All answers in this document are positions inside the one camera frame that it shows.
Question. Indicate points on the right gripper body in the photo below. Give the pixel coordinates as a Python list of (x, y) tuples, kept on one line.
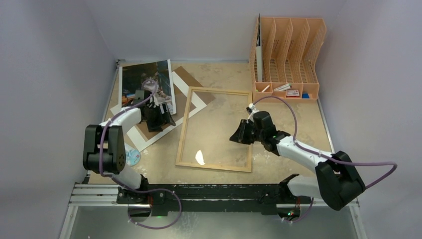
[(246, 131)]

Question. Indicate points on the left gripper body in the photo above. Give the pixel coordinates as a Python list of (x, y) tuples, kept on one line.
[(154, 111)]

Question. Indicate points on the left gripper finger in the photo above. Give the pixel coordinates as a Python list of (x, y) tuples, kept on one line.
[(155, 123), (166, 117)]

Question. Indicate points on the cat photo print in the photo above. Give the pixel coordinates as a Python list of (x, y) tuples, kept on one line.
[(139, 76)]

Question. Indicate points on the clear acrylic sheet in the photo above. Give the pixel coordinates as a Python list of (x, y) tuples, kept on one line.
[(204, 142)]

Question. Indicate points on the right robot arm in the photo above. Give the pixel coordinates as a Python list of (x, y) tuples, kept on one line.
[(336, 180)]

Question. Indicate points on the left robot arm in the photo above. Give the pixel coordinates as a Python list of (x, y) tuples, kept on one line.
[(104, 146)]

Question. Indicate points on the blue white tape dispenser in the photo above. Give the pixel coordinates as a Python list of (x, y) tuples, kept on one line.
[(132, 155)]

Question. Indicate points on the red white small box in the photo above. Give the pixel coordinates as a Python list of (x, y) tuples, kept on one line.
[(293, 93)]

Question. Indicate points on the white marker pen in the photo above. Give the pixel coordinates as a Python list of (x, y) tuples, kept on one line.
[(282, 87)]

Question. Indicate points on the white folder in organizer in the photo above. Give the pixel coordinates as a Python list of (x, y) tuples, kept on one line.
[(259, 60)]

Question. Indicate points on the orange desk file organizer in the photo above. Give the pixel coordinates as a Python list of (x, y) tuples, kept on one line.
[(290, 48)]

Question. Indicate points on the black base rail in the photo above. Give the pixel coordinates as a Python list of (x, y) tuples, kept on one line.
[(266, 199)]

